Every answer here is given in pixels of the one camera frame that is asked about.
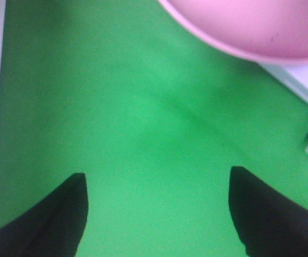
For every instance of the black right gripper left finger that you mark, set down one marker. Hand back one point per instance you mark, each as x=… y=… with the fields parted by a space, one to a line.
x=53 y=227

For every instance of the pink round plate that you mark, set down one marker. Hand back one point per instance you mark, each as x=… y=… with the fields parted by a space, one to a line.
x=262 y=31

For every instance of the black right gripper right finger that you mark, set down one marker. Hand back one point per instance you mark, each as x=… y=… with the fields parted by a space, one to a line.
x=267 y=222

